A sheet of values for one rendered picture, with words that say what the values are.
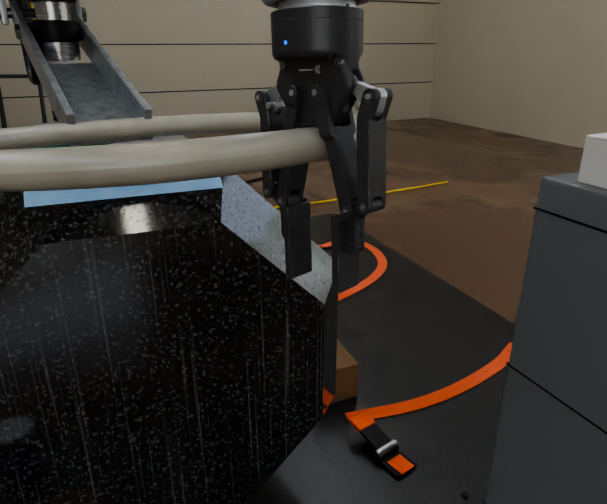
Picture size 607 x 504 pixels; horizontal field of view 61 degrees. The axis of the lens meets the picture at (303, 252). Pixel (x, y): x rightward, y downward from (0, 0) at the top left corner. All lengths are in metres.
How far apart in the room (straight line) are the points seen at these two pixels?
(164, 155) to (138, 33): 5.90
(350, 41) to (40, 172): 0.25
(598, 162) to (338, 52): 0.65
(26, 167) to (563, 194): 0.84
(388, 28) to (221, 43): 2.26
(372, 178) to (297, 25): 0.13
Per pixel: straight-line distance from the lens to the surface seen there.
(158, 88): 6.31
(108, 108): 0.95
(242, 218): 0.93
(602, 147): 0.98
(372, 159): 0.42
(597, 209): 0.97
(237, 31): 6.53
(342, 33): 0.43
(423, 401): 1.66
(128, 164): 0.38
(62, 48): 1.21
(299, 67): 0.46
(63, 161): 0.39
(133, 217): 0.88
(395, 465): 1.44
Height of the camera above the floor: 1.02
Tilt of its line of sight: 22 degrees down
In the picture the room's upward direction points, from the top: straight up
